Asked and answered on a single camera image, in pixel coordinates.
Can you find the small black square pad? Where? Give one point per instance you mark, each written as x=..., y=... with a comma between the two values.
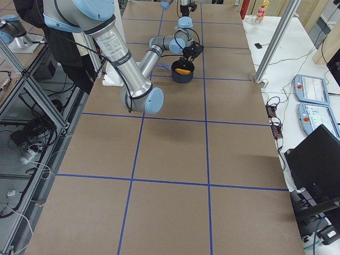
x=258, y=45

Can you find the dark blue saucepan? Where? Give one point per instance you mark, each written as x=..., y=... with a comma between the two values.
x=179, y=64

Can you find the near blue teach pendant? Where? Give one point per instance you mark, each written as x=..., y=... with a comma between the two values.
x=312, y=115

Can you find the orange black usb hub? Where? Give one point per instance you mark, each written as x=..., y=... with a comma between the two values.
x=275, y=123

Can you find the blue teach pendant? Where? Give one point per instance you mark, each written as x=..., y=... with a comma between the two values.
x=309, y=89
x=312, y=115

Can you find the black monitor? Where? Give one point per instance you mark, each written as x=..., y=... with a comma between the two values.
x=314, y=163

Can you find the yellow toy corn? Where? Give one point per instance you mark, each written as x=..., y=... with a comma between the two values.
x=182, y=71

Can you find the far blue teach pendant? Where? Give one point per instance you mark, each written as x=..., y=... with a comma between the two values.
x=309, y=89

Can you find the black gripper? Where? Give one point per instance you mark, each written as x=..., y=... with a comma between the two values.
x=186, y=56

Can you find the person in black jacket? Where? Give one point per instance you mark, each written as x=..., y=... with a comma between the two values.
x=74, y=59

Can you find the aluminium frame post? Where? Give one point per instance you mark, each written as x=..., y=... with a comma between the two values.
x=275, y=40

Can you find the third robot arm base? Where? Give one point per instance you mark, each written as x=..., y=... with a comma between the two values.
x=14, y=34

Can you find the red printed plastic bottle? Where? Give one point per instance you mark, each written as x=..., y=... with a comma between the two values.
x=261, y=12

